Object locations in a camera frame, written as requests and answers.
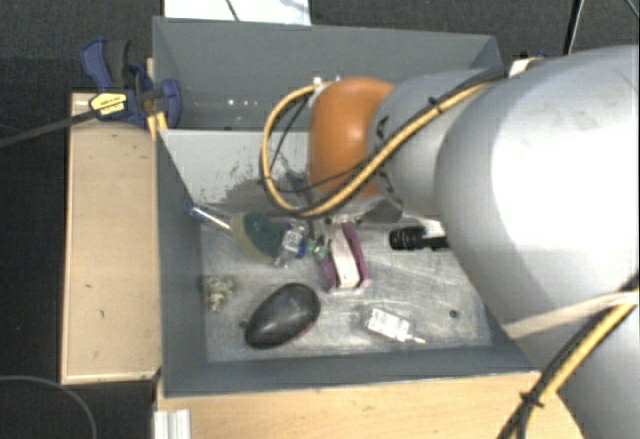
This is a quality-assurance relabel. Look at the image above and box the black computer mouse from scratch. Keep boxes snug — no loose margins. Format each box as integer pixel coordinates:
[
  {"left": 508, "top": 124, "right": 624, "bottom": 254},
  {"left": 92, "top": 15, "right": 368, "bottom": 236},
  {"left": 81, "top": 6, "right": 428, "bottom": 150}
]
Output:
[{"left": 243, "top": 282, "right": 322, "bottom": 350}]

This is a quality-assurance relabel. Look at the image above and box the blue and silver pen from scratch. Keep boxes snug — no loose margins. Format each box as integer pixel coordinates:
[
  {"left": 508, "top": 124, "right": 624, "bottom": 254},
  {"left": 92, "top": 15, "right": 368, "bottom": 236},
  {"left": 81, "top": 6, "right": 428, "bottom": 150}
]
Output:
[{"left": 181, "top": 198, "right": 232, "bottom": 231}]

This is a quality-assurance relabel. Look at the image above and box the purple and white box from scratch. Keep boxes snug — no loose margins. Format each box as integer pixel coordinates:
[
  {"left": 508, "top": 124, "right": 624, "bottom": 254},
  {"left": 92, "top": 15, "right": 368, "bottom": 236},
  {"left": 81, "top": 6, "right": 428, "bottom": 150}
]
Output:
[{"left": 318, "top": 222, "right": 374, "bottom": 294}]

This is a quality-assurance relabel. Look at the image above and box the clear plastic packet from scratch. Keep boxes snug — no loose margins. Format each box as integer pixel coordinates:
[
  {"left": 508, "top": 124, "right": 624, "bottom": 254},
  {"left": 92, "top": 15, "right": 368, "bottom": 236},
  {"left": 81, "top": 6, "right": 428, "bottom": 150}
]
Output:
[{"left": 361, "top": 306, "right": 428, "bottom": 345}]

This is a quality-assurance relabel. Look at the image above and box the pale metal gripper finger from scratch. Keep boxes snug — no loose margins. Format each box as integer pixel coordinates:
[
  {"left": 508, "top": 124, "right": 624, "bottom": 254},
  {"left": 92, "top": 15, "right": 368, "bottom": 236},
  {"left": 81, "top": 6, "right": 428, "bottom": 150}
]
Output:
[{"left": 274, "top": 222, "right": 308, "bottom": 269}]

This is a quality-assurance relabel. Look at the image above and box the pale wood board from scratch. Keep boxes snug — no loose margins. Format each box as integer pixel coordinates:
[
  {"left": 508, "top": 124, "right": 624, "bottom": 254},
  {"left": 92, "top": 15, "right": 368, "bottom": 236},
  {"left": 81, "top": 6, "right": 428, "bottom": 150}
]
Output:
[{"left": 59, "top": 91, "right": 164, "bottom": 386}]

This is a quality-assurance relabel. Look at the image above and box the black cylinder on white bracket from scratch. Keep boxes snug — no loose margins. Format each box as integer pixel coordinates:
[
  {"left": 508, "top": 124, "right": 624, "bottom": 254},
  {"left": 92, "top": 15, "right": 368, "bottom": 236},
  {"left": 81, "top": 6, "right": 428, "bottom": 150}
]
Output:
[{"left": 388, "top": 220, "right": 449, "bottom": 253}]

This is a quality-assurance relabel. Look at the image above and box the grey metal bin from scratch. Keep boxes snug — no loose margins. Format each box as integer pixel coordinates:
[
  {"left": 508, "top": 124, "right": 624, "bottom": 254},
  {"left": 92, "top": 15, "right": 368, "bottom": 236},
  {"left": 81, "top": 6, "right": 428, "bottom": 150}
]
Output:
[{"left": 151, "top": 15, "right": 540, "bottom": 399}]

